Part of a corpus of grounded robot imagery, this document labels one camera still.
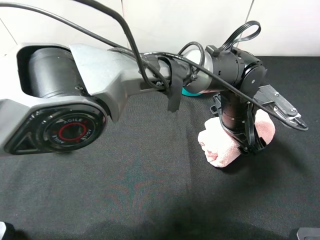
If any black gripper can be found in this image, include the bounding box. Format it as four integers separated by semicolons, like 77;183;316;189
211;91;267;155

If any teal saucepan with handle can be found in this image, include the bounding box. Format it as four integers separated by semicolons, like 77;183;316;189
181;87;202;97

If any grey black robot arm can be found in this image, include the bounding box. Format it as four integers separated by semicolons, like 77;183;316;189
0;44;266;157

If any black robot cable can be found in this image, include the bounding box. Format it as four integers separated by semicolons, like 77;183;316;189
0;0;310;132

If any black tablecloth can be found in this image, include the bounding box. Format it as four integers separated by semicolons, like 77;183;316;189
0;57;320;240

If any pink towel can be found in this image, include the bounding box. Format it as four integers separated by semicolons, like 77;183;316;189
197;109;276;168

